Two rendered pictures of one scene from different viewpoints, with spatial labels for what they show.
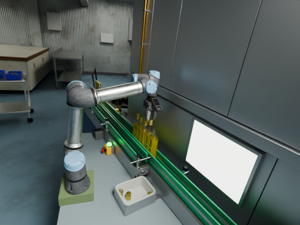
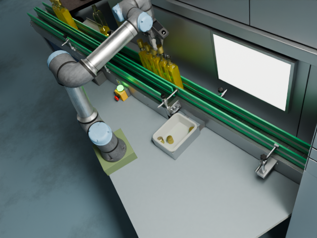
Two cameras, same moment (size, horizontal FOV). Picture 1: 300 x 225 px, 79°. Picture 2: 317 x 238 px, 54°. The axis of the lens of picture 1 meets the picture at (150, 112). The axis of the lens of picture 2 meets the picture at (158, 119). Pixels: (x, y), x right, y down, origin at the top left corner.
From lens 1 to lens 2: 0.54 m
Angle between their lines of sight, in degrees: 29
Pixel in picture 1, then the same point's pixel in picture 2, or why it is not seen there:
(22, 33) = not seen: outside the picture
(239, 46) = not seen: outside the picture
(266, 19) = not seen: outside the picture
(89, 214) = (140, 172)
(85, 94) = (78, 73)
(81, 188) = (120, 153)
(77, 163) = (105, 135)
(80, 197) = (123, 161)
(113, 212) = (162, 161)
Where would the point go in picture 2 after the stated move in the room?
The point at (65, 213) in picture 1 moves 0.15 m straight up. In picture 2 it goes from (118, 179) to (108, 167)
